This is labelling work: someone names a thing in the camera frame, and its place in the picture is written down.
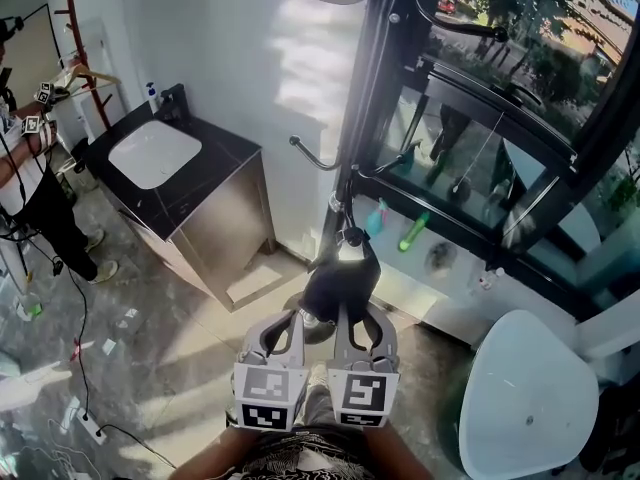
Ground person's right forearm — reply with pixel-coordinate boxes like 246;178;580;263
361;424;435;480

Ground black cloth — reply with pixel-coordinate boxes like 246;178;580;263
298;244;383;325

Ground teal spray bottle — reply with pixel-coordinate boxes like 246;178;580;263
366;197;391;237

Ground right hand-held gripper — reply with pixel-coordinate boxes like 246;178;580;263
325;301;402;429

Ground black metal coat rack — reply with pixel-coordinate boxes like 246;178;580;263
269;0;509;346

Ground black window frame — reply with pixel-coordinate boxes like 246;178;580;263
369;0;640;329

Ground person's left forearm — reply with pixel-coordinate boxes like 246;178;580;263
168;424;262;480

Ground white bathtub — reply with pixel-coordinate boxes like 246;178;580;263
458;309;600;480

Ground white sink basin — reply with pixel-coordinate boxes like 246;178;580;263
107;118;203;191

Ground dark-topped vanity cabinet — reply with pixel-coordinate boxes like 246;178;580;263
81;99;278;314

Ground green bottle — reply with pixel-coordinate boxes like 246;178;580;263
397;211;431;253

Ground white power strip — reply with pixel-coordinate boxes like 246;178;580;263
75;407;109;445

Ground grey round sponge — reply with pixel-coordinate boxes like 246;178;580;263
424;241;459;274

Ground black faucet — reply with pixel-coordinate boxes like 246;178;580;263
156;83;192;122

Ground clear plastic water bottle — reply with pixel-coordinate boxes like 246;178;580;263
478;266;507;290

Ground person's grey trouser leg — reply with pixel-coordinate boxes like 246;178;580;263
295;381;342;430

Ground person's patterned shirt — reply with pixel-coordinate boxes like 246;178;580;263
238;424;382;480

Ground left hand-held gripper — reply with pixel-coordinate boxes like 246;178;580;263
232;309;310;433

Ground person's light shoe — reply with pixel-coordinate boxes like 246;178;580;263
305;362;332;390

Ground wooden clothes hanger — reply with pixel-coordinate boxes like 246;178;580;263
54;64;122;100

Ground black floor cable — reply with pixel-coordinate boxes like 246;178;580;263
96;422;177;470
63;261;95;418

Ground red wooden coat rack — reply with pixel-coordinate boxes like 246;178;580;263
53;0;114;130

